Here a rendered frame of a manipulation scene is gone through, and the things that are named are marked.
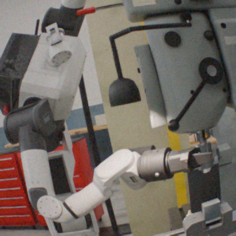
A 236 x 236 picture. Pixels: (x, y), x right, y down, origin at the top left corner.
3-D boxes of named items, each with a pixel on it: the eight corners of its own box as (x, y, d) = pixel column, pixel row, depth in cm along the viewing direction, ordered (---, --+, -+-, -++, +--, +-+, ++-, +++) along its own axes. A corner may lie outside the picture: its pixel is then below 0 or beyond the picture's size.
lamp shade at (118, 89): (107, 107, 149) (102, 82, 148) (136, 101, 150) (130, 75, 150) (115, 106, 142) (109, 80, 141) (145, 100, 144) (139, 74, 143)
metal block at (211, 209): (204, 224, 145) (203, 207, 145) (202, 220, 151) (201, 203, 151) (220, 219, 145) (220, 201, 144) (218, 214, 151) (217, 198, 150)
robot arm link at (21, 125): (10, 154, 167) (5, 112, 171) (23, 159, 175) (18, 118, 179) (38, 147, 163) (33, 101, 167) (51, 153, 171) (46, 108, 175)
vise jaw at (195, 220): (186, 236, 142) (185, 225, 142) (182, 227, 154) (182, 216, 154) (206, 230, 142) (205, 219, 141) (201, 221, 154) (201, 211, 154)
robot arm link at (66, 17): (58, -5, 192) (48, 21, 201) (52, 5, 185) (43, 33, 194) (86, -1, 193) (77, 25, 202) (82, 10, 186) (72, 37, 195)
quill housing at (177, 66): (171, 139, 143) (141, 14, 141) (167, 133, 163) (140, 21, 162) (236, 122, 142) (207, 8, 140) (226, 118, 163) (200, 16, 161)
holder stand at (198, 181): (191, 218, 189) (185, 168, 188) (193, 205, 211) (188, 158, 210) (221, 209, 187) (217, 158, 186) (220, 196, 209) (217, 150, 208)
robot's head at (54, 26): (51, 58, 175) (46, 47, 168) (47, 40, 179) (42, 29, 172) (70, 50, 175) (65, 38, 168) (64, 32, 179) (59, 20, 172)
